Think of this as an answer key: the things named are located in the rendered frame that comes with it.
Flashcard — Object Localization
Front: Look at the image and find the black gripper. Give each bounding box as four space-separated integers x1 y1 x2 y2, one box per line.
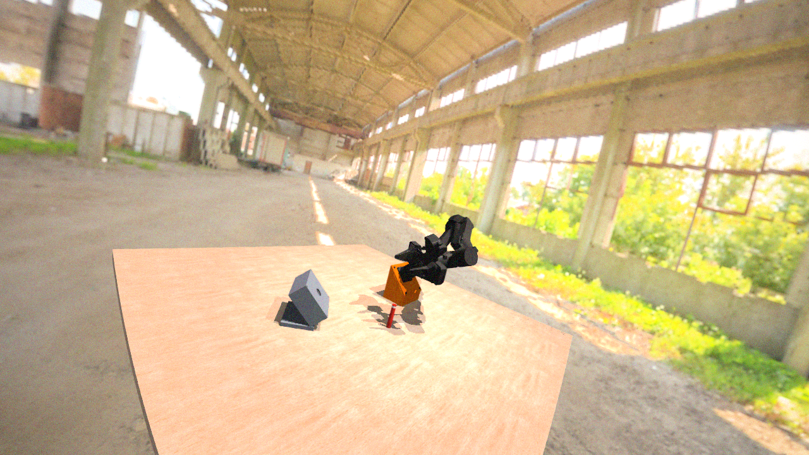
394 241 449 286

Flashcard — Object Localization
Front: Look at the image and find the grey sloped panel with hole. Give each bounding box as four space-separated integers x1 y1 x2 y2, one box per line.
280 269 330 331

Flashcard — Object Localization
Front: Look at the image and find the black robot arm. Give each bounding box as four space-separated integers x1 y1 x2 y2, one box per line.
397 214 478 282

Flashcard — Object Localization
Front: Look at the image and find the dark red peg with grey band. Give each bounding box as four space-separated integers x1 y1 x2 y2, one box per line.
387 303 396 328

